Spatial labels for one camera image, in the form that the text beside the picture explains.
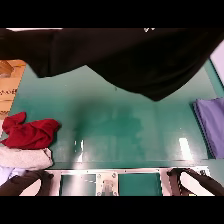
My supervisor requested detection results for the black T-shirt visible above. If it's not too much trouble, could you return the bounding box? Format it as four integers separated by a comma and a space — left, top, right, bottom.
0, 27, 224, 102

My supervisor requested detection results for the red garment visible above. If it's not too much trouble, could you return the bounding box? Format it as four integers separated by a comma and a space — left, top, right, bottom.
0, 111, 62, 150

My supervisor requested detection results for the grey garment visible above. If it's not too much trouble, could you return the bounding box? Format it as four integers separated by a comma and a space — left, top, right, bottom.
0, 145, 54, 171

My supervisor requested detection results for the lavender garment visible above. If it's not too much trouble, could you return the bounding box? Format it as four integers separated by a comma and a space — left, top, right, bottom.
192, 97, 224, 159

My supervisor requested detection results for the cardboard box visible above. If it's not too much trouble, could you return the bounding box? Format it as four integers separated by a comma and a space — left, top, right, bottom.
0, 59, 28, 118

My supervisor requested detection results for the pale blue garment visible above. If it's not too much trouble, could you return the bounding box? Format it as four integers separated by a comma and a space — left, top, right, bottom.
0, 165, 27, 186

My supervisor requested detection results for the silver frame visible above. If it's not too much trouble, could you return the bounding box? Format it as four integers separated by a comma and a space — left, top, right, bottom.
19, 165, 214, 197

